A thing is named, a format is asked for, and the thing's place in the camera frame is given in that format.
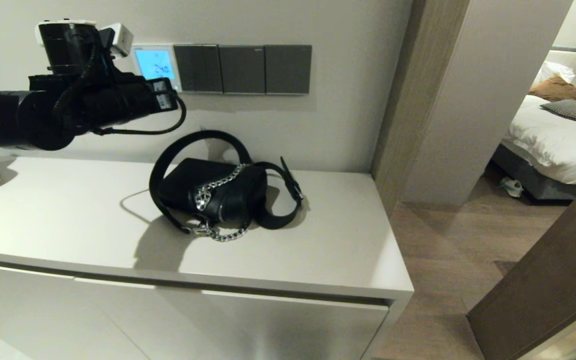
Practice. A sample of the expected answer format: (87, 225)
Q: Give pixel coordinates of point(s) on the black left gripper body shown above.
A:
(118, 100)

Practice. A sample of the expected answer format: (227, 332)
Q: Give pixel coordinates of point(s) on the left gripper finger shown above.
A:
(162, 87)
(166, 102)

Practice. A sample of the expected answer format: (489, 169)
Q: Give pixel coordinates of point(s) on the white wall thermostat panel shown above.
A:
(155, 62)

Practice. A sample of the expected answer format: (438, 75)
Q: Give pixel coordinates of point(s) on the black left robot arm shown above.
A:
(3, 120)

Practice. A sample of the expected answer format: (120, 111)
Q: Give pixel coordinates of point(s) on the beige cabinet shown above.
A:
(68, 215)

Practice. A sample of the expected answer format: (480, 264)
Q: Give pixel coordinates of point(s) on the narrow beige cabinet door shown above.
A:
(18, 310)

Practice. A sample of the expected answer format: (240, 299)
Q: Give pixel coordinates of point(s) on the wide beige cabinet door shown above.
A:
(293, 330)

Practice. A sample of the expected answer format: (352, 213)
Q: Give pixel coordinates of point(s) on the pale slipper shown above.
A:
(512, 188)

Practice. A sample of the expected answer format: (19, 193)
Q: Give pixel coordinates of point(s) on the bed with white duvet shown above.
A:
(548, 140)

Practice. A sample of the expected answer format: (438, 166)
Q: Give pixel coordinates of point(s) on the small white pillow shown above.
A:
(555, 71)

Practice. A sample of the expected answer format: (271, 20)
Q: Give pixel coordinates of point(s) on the brown cushion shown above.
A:
(558, 90)

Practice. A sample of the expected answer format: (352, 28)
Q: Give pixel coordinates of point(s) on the checkered grey cushion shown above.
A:
(573, 111)

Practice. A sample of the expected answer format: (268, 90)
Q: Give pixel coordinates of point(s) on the dark wooden door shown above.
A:
(548, 290)

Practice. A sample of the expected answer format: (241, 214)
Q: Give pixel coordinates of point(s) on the grey triple rocker switch plate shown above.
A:
(198, 69)

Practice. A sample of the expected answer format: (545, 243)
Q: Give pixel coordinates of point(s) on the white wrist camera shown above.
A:
(122, 39)

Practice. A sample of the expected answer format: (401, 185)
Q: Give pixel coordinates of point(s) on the grey single switch plate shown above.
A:
(242, 70)
(288, 70)

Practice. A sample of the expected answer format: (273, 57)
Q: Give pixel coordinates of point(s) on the wood grain door frame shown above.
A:
(418, 100)

